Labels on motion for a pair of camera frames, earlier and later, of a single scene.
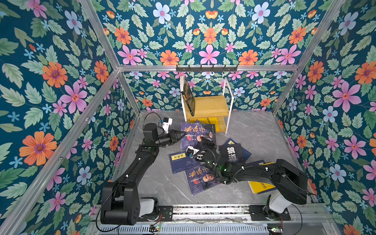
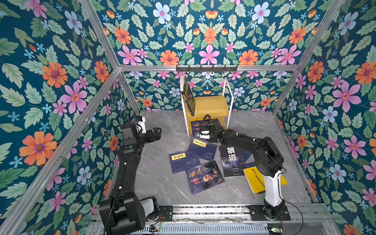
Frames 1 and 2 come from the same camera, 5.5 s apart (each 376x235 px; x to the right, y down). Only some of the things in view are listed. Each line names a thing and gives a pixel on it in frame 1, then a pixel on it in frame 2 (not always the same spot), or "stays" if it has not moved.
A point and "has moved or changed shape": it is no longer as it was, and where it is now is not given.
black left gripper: (172, 137) -> (155, 134)
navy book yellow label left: (180, 161) stays
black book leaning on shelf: (188, 97) stays
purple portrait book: (195, 130) has moved or changed shape
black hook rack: (206, 69) stays
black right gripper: (208, 143) -> (212, 140)
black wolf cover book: (231, 152) stays
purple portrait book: (200, 178) stays
